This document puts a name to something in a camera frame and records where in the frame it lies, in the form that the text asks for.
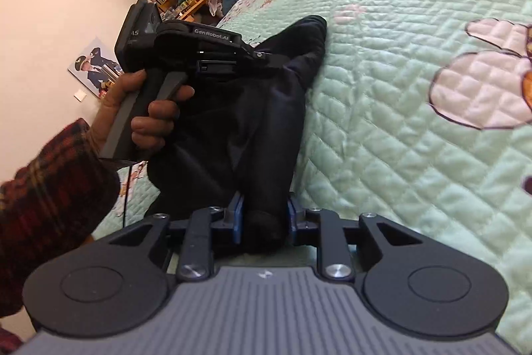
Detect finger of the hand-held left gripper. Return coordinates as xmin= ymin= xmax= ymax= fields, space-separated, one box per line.
xmin=238 ymin=45 xmax=292 ymax=72

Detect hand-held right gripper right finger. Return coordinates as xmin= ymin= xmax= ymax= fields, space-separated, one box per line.
xmin=287 ymin=195 xmax=423 ymax=281

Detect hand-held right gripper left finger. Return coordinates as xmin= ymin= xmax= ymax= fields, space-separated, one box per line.
xmin=108 ymin=192 xmax=247 ymax=282

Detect black pants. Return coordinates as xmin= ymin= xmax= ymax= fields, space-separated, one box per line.
xmin=143 ymin=15 xmax=329 ymax=255

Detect person's left forearm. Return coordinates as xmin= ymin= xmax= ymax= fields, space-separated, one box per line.
xmin=0 ymin=118 xmax=122 ymax=320

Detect person's left hand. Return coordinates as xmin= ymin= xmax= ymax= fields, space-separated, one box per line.
xmin=91 ymin=70 xmax=196 ymax=163

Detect green bee quilt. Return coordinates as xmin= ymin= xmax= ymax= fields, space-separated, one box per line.
xmin=91 ymin=0 xmax=532 ymax=355

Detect wall poster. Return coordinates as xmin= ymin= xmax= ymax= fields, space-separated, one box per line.
xmin=67 ymin=37 xmax=125 ymax=100

